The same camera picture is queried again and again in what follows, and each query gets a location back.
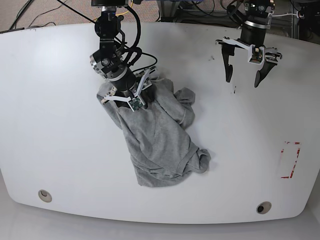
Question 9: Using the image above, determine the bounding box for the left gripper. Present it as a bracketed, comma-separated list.
[215, 37, 283, 88]

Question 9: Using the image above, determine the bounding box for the red tape rectangle marking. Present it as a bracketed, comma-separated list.
[278, 141, 301, 179]

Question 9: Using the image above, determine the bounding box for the yellow cable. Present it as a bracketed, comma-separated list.
[89, 4, 133, 24]

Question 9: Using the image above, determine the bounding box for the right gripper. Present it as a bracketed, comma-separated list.
[101, 66, 158, 110]

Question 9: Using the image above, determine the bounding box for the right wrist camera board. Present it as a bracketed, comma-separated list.
[128, 97, 144, 112]

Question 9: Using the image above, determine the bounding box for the table cable grommet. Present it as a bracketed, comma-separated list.
[256, 201, 272, 215]
[38, 189, 52, 203]

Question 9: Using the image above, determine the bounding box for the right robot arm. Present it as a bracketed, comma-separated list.
[90, 0, 156, 112]

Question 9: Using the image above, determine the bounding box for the right table cable grommet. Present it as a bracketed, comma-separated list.
[256, 201, 272, 215]

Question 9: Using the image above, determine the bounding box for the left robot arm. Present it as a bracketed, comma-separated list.
[215, 0, 283, 87]

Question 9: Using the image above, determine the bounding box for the grey t-shirt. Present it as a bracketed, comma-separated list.
[103, 78, 211, 188]

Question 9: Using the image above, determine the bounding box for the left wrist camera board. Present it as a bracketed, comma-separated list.
[248, 45, 264, 65]

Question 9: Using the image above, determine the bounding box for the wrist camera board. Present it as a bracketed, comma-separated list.
[248, 45, 264, 65]
[128, 97, 144, 112]

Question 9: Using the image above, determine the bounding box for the aluminium extrusion frame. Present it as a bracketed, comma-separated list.
[156, 0, 301, 39]

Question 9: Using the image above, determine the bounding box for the left table cable grommet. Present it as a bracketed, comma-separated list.
[38, 189, 52, 203]

